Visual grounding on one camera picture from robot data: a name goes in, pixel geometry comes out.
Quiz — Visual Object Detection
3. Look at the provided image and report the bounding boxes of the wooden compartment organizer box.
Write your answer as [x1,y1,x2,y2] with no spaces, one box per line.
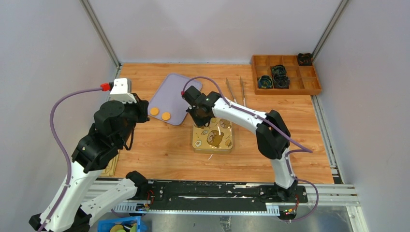
[251,55,322,96]

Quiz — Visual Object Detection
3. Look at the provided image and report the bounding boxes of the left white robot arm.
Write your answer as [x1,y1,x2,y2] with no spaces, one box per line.
[29,93,149,232]

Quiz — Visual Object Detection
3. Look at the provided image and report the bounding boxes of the blue plastic bin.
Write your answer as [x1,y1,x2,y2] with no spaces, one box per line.
[97,216,148,232]

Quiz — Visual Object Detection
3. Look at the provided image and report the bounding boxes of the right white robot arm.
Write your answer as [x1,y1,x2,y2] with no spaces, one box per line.
[181,86,298,202]

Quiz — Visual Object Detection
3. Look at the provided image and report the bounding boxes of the silver square tin lid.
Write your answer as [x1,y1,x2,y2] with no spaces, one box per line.
[191,118,234,154]

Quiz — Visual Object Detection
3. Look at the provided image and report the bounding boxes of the metal kitchen tongs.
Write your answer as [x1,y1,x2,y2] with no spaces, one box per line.
[225,76,247,106]

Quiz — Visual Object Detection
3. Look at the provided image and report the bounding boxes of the round yellow cookie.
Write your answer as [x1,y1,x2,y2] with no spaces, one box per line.
[149,107,160,116]
[161,112,171,121]

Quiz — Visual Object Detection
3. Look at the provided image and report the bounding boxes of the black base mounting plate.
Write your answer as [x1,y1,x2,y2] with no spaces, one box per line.
[132,180,308,213]

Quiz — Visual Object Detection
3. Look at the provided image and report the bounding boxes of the dark rolled sock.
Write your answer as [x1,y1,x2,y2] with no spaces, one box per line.
[257,75,274,89]
[270,64,287,77]
[273,75,290,89]
[296,53,313,66]

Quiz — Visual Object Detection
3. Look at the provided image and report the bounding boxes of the folded yellow cloth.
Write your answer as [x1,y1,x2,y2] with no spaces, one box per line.
[100,154,119,177]

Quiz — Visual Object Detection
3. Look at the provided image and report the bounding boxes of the lavender plastic tray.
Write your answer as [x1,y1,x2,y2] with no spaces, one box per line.
[148,73,203,126]

